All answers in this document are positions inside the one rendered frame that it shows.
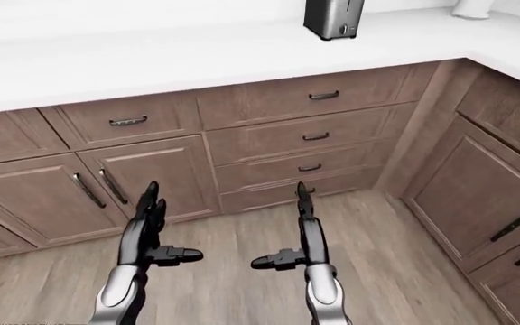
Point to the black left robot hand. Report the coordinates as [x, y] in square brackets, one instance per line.
[140, 233]

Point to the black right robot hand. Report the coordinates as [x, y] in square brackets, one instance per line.
[310, 237]

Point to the stainless steel toaster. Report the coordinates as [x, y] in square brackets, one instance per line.
[332, 18]

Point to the wide brown wooden drawer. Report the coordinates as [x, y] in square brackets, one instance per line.
[307, 96]

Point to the white ceramic object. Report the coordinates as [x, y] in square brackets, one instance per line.
[470, 7]

